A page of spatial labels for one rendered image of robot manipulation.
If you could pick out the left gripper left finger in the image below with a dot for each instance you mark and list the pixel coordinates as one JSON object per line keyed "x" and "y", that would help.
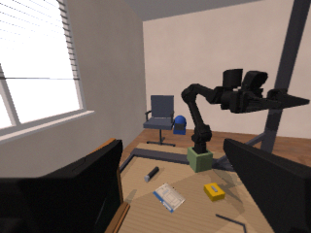
{"x": 67, "y": 200}

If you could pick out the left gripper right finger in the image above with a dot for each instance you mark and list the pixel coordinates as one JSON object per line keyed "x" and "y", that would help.
{"x": 281, "y": 188}

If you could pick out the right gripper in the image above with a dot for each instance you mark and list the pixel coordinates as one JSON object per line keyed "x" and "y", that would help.
{"x": 253, "y": 101}

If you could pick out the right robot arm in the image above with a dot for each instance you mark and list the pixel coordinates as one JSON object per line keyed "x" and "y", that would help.
{"x": 219, "y": 95}

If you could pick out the dark grey cylinder with light grey end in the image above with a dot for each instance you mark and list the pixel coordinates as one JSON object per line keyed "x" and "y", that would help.
{"x": 147, "y": 178}

